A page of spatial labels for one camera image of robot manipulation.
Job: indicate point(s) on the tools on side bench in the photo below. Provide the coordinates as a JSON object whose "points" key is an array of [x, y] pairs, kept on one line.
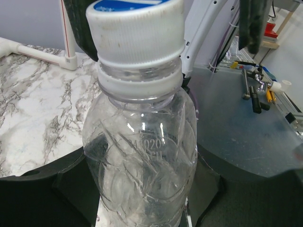
{"points": [[264, 87]]}

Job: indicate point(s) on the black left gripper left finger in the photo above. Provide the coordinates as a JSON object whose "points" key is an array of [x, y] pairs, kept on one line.
{"points": [[59, 194]]}

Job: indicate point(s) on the white PVC pipe frame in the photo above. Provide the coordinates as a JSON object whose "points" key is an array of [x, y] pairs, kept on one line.
{"points": [[38, 29]]}

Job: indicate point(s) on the blue Pocari Sweat cap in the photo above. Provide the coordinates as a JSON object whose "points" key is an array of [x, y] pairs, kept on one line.
{"points": [[136, 34]]}

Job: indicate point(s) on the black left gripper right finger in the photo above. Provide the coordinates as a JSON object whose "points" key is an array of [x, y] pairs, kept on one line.
{"points": [[223, 195]]}

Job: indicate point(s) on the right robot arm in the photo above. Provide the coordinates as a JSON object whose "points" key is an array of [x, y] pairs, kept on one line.
{"points": [[209, 29]]}

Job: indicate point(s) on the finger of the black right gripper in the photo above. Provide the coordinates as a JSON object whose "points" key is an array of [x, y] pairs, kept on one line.
{"points": [[252, 22], [76, 11]]}

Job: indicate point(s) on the clear plastic bottle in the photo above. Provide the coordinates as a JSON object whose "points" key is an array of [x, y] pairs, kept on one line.
{"points": [[139, 139]]}

